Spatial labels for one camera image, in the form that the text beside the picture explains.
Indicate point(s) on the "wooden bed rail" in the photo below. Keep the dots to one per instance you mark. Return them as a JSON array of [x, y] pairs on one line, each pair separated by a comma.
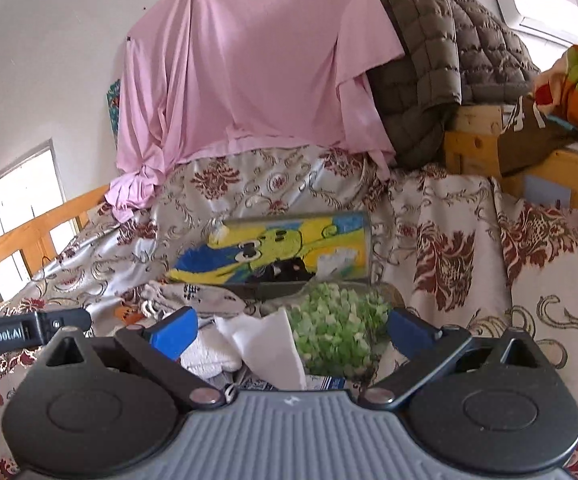
[[19, 232]]

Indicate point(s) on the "pink bed sheet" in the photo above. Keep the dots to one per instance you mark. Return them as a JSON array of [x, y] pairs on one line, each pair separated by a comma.
[[249, 60]]

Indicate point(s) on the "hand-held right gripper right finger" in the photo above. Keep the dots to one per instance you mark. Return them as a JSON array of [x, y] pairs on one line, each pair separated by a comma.
[[409, 332]]

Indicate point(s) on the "brown quilted jacket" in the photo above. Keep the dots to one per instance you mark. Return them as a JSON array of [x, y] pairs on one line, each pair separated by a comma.
[[444, 60]]

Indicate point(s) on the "white tissue cloth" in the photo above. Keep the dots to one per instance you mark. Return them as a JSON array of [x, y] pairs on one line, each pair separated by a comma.
[[264, 350]]

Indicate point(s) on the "grey tray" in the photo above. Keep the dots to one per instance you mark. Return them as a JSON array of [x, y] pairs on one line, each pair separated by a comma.
[[319, 291]]

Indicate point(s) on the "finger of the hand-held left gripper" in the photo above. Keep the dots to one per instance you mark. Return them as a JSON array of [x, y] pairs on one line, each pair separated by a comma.
[[64, 319]]

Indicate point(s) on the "black cloth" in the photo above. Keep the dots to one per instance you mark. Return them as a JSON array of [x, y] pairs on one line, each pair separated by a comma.
[[281, 270]]

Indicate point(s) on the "yellow blue cartoon towel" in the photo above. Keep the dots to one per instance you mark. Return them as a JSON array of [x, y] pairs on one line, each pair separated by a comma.
[[289, 237]]

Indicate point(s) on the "teal wall poster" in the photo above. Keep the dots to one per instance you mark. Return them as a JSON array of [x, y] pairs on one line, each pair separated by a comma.
[[113, 107]]

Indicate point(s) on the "white fluffy towel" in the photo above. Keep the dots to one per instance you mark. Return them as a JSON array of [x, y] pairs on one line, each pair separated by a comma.
[[209, 355]]

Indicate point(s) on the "brown printed bag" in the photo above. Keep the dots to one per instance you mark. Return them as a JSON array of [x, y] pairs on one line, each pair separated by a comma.
[[529, 145]]

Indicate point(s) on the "window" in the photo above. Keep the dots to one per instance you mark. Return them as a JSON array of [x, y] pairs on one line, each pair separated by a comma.
[[24, 185]]

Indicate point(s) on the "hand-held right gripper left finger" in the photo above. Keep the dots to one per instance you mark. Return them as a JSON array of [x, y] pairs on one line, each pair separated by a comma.
[[174, 332]]

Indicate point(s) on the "wooden bed frame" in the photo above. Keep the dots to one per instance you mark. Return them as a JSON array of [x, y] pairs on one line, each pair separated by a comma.
[[474, 155]]

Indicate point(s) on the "white air conditioner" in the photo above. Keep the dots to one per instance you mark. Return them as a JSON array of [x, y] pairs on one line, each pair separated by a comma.
[[534, 7]]

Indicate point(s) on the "bag of green paper stars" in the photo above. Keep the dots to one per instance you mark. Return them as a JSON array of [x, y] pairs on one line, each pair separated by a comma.
[[339, 330]]

